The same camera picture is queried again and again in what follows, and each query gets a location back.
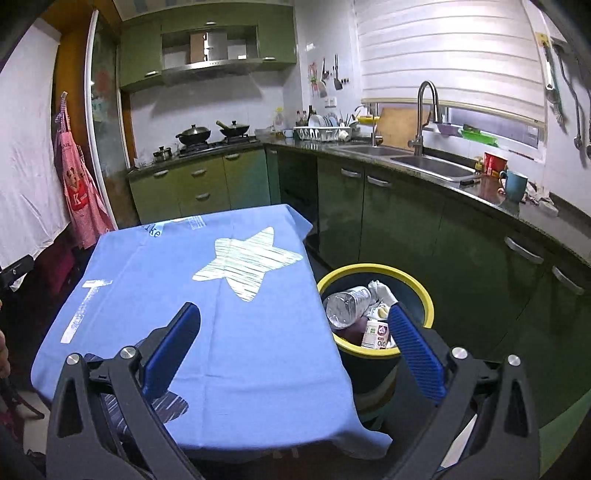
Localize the red checked apron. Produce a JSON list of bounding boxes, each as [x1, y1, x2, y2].
[[53, 92, 115, 250]]

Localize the white tissue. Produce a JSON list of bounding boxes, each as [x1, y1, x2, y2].
[[367, 279, 399, 319]]

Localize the white power strip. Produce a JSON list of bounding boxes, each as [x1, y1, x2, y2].
[[531, 196, 559, 217]]

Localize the white purple logo container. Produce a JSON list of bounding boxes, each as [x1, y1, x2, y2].
[[360, 319, 393, 350]]

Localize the hanging metal ladle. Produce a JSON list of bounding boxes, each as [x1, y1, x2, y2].
[[553, 42, 583, 149]]

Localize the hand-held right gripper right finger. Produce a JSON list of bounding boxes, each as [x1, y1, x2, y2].
[[388, 304, 541, 480]]

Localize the white hanging cloth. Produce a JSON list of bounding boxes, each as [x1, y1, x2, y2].
[[0, 21, 70, 271]]

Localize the wooden cutting board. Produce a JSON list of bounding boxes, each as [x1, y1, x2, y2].
[[376, 107, 432, 151]]

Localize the green upper cabinets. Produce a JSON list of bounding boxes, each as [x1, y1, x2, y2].
[[117, 2, 298, 90]]

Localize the steel double sink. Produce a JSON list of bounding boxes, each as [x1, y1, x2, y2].
[[339, 145, 476, 183]]

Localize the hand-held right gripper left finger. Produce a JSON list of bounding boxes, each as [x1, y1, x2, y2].
[[46, 302, 201, 480]]

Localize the frosted glass sliding door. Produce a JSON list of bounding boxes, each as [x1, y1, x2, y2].
[[83, 9, 139, 222]]

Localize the red mug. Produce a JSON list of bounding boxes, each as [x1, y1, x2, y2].
[[482, 152, 509, 178]]

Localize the clear plastic bottle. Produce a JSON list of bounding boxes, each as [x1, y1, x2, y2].
[[322, 286, 372, 329]]

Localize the black gas stove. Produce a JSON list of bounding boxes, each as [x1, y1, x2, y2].
[[178, 136, 259, 155]]

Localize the blue star print tablecloth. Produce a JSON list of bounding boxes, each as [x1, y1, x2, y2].
[[30, 203, 393, 460]]

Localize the steel kitchen faucet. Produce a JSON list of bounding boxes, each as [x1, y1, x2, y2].
[[412, 80, 445, 156]]

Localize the black wok with wooden handle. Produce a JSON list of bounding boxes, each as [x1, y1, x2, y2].
[[215, 120, 251, 139]]

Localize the teal mug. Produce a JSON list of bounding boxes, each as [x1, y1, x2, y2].
[[499, 171, 528, 203]]

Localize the white dish rack with dishes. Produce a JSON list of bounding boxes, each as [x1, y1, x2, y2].
[[293, 114, 354, 143]]

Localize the black wok with lid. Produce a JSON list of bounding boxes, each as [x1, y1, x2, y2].
[[175, 124, 212, 146]]

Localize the white striped window blind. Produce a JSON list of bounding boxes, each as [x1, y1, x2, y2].
[[353, 0, 555, 124]]

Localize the dark stone countertop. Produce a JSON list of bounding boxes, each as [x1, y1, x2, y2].
[[126, 134, 591, 273]]

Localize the black yellow rim trash bin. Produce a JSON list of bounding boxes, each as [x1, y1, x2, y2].
[[316, 264, 435, 416]]

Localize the green plastic tray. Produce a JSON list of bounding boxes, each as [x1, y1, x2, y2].
[[459, 127, 499, 147]]

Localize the dark red covered chair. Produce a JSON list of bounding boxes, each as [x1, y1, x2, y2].
[[41, 244, 77, 296]]

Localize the purple packet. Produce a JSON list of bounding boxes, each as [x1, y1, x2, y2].
[[339, 320, 368, 347]]

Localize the steel range hood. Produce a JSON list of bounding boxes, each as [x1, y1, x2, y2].
[[161, 30, 262, 77]]

